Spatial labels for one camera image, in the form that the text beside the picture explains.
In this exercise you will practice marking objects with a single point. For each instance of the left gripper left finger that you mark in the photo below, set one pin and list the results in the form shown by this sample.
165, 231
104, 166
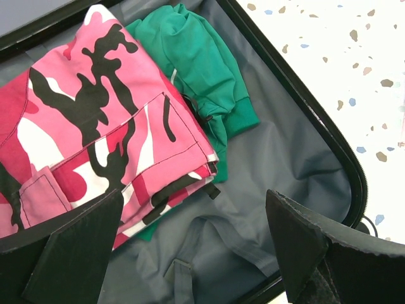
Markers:
64, 259

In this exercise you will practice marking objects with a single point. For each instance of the green Guess shirt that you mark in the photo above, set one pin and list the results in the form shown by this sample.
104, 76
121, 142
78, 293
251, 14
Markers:
196, 60

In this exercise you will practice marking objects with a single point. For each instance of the black open suitcase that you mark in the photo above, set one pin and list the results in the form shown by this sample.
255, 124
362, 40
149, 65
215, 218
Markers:
217, 250

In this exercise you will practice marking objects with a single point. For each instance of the pink camouflage pants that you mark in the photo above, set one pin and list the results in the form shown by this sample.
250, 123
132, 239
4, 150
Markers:
92, 117

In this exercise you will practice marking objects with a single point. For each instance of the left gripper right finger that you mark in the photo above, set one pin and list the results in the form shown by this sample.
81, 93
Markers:
323, 261

